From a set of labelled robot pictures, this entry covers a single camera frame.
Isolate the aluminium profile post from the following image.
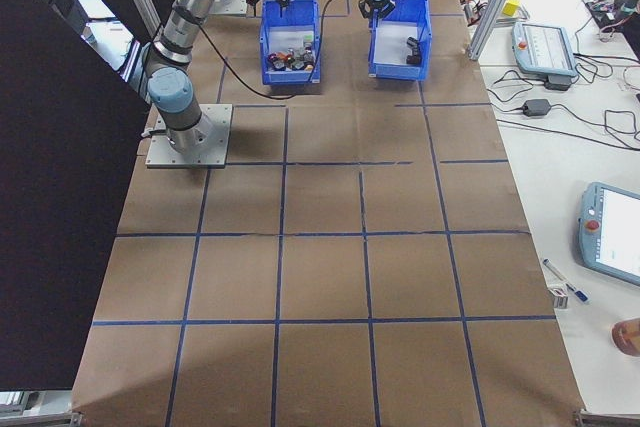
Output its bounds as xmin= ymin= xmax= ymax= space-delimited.
xmin=467 ymin=0 xmax=532 ymax=61

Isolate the brown round object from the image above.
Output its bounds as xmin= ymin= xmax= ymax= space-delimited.
xmin=611 ymin=316 xmax=640 ymax=360

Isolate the metal corner bracket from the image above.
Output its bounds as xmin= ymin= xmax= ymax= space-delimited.
xmin=572 ymin=409 xmax=640 ymax=427
xmin=0 ymin=389 xmax=84 ymax=427

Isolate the white blue marker pen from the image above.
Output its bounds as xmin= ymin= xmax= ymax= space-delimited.
xmin=542 ymin=258 xmax=591 ymax=305

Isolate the small black box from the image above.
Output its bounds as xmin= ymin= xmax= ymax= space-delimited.
xmin=544 ymin=74 xmax=574 ymax=94

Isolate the black frame cover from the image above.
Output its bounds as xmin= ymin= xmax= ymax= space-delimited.
xmin=0 ymin=0 xmax=152 ymax=393

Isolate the black adapter cable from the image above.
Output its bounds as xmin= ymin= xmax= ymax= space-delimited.
xmin=487 ymin=69 xmax=640 ymax=151

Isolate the grey teach pendant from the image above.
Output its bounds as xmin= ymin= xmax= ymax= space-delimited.
xmin=577 ymin=180 xmax=640 ymax=289
xmin=509 ymin=20 xmax=581 ymax=86

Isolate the black power adapter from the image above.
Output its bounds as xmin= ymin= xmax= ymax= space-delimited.
xmin=522 ymin=99 xmax=553 ymax=117

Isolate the blue bin with buttons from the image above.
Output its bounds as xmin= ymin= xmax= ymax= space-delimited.
xmin=258 ymin=0 xmax=324 ymax=87

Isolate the blue bin with capacitors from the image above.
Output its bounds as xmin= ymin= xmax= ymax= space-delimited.
xmin=367 ymin=0 xmax=433 ymax=82

